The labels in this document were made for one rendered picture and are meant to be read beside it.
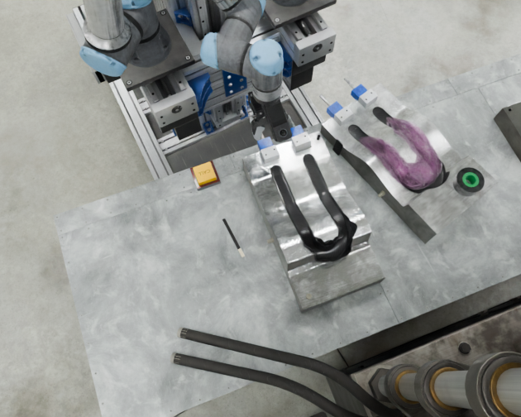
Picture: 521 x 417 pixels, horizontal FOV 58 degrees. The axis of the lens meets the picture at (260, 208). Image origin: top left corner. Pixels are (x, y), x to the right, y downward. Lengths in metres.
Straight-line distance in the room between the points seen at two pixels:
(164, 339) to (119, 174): 1.28
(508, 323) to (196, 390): 0.93
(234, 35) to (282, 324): 0.81
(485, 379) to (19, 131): 2.56
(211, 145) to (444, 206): 1.20
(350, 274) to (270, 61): 0.66
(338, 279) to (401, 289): 0.21
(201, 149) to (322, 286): 1.12
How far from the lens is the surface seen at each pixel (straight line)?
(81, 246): 1.59
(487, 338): 1.58
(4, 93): 3.04
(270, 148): 1.47
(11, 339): 2.52
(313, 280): 1.40
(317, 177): 1.48
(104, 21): 1.22
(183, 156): 2.28
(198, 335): 1.40
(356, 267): 1.42
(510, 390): 0.71
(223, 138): 2.30
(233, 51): 1.13
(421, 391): 0.98
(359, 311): 1.46
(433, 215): 1.47
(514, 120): 1.76
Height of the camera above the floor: 2.22
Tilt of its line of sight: 70 degrees down
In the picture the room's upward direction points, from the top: 2 degrees counter-clockwise
